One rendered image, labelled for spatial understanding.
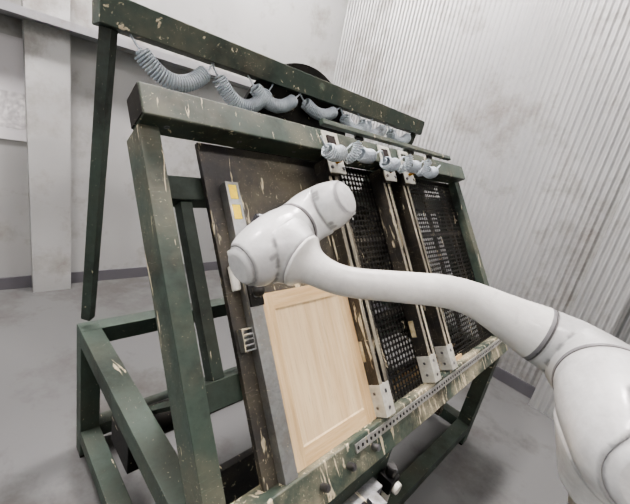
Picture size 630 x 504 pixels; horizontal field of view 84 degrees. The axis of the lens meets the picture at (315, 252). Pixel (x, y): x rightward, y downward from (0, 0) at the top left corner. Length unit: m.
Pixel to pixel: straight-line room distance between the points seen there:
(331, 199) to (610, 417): 0.49
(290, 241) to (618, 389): 0.47
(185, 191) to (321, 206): 0.63
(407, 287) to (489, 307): 0.15
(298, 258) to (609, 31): 3.70
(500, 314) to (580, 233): 3.11
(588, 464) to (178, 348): 0.83
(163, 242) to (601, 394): 0.94
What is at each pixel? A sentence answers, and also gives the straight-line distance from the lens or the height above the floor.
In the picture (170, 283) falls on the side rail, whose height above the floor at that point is 1.43.
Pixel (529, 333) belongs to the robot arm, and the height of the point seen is 1.63.
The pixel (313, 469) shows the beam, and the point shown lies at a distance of 1.28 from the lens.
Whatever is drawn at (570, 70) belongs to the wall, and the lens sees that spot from 4.01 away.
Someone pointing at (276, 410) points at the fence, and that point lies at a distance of 1.17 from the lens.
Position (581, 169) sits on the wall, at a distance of 3.79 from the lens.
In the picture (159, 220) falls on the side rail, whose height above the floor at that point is 1.58.
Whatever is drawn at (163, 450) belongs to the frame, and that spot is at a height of 0.79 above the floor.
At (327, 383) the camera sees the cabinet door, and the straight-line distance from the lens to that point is 1.34.
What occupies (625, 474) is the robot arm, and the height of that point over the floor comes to 1.60.
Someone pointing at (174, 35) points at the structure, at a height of 2.14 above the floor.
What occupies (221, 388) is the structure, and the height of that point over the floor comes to 1.12.
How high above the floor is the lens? 1.85
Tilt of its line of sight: 16 degrees down
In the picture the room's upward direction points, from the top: 12 degrees clockwise
